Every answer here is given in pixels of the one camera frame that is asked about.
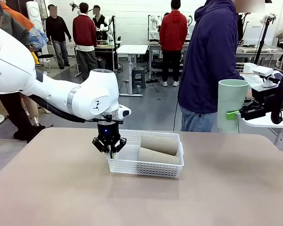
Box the brown paper cup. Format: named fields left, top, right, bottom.
left=140, top=134, right=180, bottom=157
left=137, top=147, right=181, bottom=166

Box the person in dark green coat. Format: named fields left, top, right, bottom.
left=0, top=0, right=47, bottom=143

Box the white side table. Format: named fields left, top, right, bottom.
left=240, top=73, right=283, bottom=152

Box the person in red hoodie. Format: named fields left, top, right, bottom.
left=158, top=0, right=189, bottom=88

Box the white perforated plastic basket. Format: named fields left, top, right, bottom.
left=106, top=129, right=185, bottom=179

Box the black pole stand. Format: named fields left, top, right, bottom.
left=110, top=15, right=119, bottom=73

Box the black tripod stand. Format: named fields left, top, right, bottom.
left=253, top=13, right=277, bottom=66

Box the black metal chair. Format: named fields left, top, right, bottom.
left=36, top=53, right=57, bottom=72

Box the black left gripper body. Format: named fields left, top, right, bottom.
left=96, top=122, right=121, bottom=148

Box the grey plastic stool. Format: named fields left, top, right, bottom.
left=131, top=66, right=147, bottom=89

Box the person in black vest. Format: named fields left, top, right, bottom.
left=92, top=5, right=108, bottom=41

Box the person in orange jacket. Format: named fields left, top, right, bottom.
left=0, top=0, right=49, bottom=66

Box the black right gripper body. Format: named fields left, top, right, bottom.
left=251, top=83, right=283, bottom=113

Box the white wire dish rack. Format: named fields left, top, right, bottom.
left=235, top=62, right=265, bottom=88

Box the person in black sweater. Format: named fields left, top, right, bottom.
left=45, top=4, right=72, bottom=70

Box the person in maroon sweater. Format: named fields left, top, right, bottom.
left=72, top=2, right=99, bottom=81

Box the pale green plastic cup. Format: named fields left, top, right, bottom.
left=217, top=79, right=250, bottom=135

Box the white standing desk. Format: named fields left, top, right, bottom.
left=116, top=44, right=149, bottom=97

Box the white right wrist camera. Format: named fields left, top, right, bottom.
left=252, top=65, right=281, bottom=89

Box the person in navy hoodie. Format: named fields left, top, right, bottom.
left=177, top=0, right=245, bottom=133

